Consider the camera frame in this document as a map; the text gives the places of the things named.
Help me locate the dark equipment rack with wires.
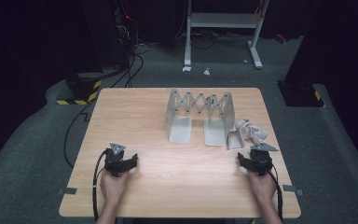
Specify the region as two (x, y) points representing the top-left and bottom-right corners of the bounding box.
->
(115, 0), (138, 69)

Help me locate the person's right hand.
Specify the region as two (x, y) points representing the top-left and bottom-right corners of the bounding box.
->
(247, 170), (278, 203)

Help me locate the white metal stand frame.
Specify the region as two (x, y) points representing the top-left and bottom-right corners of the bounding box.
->
(184, 0), (269, 70)

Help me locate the looped black floor cable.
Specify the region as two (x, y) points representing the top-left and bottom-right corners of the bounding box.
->
(110, 52), (145, 89)

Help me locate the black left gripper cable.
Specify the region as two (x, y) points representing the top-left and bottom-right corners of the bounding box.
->
(91, 148), (110, 222)

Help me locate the thin black floor cable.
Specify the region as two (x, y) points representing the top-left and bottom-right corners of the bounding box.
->
(63, 101), (96, 169)

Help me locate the expandable metal bookend rack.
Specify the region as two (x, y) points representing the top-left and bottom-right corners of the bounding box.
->
(165, 88), (236, 147)

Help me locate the grey tape piece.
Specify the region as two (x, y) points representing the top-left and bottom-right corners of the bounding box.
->
(282, 184), (305, 197)
(58, 187), (77, 196)

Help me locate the tangle of floor cables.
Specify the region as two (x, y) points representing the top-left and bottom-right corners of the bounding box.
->
(173, 29), (253, 50)

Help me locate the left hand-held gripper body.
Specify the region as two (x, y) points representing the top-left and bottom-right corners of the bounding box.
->
(103, 142), (127, 178)

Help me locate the beige cloth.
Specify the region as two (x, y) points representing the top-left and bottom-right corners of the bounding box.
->
(227, 119), (269, 150)

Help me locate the black yellow striped base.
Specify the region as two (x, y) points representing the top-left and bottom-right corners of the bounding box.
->
(55, 72), (103, 106)
(277, 80), (326, 108)

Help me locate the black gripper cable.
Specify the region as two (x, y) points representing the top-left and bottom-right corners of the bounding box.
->
(265, 164), (284, 222)
(91, 148), (110, 222)

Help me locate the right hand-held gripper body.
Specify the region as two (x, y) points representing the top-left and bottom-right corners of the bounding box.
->
(249, 142), (279, 177)

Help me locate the person's left hand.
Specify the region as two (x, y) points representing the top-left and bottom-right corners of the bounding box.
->
(100, 171), (131, 207)

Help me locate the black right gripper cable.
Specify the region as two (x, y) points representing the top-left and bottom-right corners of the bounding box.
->
(265, 164), (284, 222)

